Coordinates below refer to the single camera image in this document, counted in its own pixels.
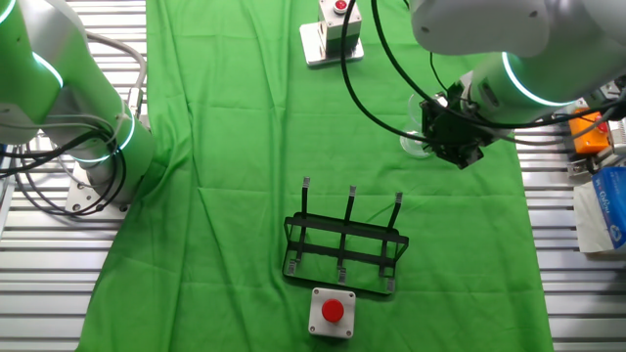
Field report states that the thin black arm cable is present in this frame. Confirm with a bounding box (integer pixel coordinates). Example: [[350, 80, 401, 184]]
[[370, 0, 626, 131]]

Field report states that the black wire cup rack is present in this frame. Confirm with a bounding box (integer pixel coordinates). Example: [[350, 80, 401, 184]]
[[281, 175, 411, 295]]

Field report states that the grey conduit cable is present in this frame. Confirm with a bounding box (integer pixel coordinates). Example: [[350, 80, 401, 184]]
[[80, 28, 149, 118]]

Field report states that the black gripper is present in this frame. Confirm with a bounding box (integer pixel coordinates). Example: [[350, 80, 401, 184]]
[[420, 80, 495, 171]]

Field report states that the white button box on plate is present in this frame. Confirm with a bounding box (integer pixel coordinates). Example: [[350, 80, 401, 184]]
[[298, 0, 366, 67]]

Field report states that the silver finned device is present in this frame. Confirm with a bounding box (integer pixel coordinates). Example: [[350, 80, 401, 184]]
[[605, 119, 626, 157]]

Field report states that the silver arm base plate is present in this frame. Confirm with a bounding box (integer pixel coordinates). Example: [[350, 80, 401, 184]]
[[66, 165, 131, 221]]

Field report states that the black base cable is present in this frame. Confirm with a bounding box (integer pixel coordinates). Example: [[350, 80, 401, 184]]
[[0, 121, 136, 219]]

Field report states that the orange button box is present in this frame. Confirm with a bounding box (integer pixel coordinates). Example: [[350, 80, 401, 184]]
[[567, 108, 612, 155]]

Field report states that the silver metal clamp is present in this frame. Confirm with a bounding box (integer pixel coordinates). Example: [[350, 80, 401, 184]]
[[566, 146, 612, 177]]

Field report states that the clear glass mug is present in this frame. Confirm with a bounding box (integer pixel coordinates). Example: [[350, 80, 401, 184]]
[[399, 92, 436, 159]]

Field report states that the blue tissue pack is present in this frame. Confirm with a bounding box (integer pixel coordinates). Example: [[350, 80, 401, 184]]
[[572, 166, 626, 255]]

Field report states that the grey box red mushroom button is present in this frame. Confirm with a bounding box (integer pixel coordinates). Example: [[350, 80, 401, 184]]
[[307, 286, 357, 340]]

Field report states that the green cloth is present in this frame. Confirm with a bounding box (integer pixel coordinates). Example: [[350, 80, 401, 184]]
[[75, 0, 557, 352]]

